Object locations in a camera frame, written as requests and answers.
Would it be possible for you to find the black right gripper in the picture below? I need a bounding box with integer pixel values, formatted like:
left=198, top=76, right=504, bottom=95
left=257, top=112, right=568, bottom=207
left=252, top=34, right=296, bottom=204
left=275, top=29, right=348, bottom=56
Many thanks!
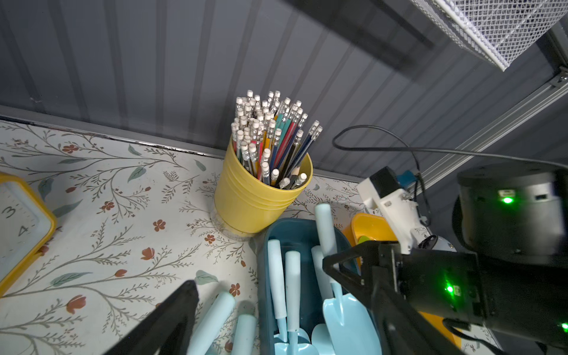
left=323, top=241, right=484, bottom=354

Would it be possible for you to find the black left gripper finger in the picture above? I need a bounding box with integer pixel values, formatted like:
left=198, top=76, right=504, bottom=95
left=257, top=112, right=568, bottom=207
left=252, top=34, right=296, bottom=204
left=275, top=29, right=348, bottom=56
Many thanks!
left=107, top=280, right=199, bottom=354

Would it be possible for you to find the light blue shovel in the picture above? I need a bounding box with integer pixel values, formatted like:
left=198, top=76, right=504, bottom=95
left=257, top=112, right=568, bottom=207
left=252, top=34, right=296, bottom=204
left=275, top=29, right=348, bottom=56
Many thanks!
left=267, top=239, right=312, bottom=355
left=315, top=204, right=383, bottom=354

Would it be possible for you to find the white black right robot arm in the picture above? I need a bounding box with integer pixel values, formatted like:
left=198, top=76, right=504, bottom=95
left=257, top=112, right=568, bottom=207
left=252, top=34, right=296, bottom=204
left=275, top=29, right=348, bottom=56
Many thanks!
left=323, top=162, right=567, bottom=354

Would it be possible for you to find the yellow storage box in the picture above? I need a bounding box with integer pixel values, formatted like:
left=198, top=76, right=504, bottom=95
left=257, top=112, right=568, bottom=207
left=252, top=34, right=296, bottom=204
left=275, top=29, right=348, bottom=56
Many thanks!
left=343, top=213, right=462, bottom=349

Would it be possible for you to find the teal storage box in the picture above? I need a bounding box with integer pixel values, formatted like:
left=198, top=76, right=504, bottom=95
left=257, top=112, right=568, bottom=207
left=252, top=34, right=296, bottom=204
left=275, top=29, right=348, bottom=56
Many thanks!
left=257, top=218, right=383, bottom=354

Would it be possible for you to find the yellow pencil cup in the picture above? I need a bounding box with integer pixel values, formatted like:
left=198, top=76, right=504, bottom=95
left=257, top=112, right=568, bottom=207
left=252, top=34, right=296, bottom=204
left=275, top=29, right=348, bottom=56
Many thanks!
left=211, top=143, right=314, bottom=238

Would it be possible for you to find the bundle of colored pencils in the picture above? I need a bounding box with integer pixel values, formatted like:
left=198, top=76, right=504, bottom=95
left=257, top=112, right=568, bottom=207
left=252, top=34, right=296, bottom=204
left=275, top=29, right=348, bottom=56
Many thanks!
left=231, top=90, right=323, bottom=190

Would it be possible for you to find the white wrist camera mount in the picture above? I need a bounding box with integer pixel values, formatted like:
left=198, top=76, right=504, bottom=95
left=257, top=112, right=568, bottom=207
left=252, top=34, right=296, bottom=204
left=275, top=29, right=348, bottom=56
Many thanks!
left=356, top=167, right=431, bottom=254

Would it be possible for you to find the white mesh wall basket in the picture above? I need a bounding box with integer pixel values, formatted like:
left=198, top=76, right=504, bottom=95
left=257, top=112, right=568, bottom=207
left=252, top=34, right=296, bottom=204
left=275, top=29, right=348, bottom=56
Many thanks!
left=412, top=0, right=567, bottom=71

